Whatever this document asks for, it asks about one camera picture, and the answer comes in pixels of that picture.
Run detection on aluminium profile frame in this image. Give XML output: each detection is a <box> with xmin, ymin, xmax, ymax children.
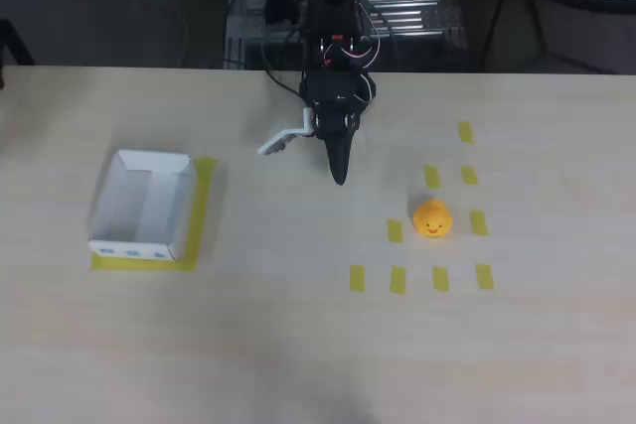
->
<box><xmin>224</xmin><ymin>0</ymin><xmax>469</xmax><ymax>71</ymax></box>

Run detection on yellow rubber duck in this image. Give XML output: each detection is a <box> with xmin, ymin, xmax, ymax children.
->
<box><xmin>412</xmin><ymin>198</ymin><xmax>454</xmax><ymax>240</ymax></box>

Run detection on white floor cable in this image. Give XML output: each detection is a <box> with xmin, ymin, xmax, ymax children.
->
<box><xmin>97</xmin><ymin>0</ymin><xmax>191</xmax><ymax>69</ymax></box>

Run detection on black table base legs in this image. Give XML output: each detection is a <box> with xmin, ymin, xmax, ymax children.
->
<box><xmin>480</xmin><ymin>0</ymin><xmax>620</xmax><ymax>75</ymax></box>

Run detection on white open cardboard box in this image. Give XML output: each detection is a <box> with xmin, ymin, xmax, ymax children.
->
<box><xmin>87</xmin><ymin>148</ymin><xmax>197</xmax><ymax>263</ymax></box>

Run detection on dark clothed person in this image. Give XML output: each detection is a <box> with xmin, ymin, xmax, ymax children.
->
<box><xmin>0</xmin><ymin>18</ymin><xmax>37</xmax><ymax>91</ymax></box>

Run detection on black camera cable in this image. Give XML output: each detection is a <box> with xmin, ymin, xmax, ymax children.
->
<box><xmin>260</xmin><ymin>29</ymin><xmax>305</xmax><ymax>100</ymax></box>

